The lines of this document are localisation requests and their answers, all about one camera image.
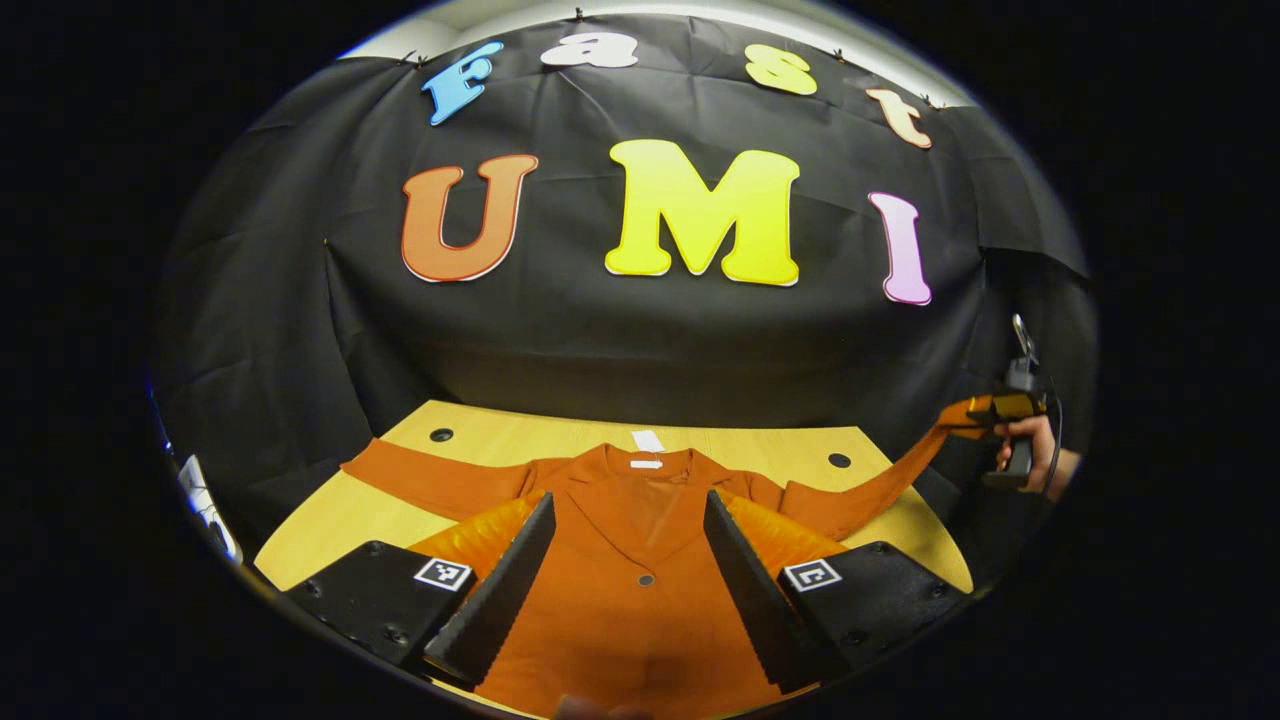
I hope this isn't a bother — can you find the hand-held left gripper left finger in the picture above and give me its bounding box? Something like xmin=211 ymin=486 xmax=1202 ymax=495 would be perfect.
xmin=285 ymin=492 xmax=557 ymax=689

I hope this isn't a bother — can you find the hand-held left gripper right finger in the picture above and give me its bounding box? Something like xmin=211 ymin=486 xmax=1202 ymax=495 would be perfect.
xmin=703 ymin=490 xmax=971 ymax=696

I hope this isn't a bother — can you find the orange knit jacket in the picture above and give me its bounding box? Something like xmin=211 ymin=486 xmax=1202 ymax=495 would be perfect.
xmin=340 ymin=398 xmax=989 ymax=720

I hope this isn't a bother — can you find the black backdrop cloth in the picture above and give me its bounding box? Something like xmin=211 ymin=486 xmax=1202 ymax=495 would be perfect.
xmin=150 ymin=12 xmax=1101 ymax=591

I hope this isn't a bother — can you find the white panel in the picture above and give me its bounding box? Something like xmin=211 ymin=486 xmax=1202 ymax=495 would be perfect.
xmin=177 ymin=454 xmax=243 ymax=563

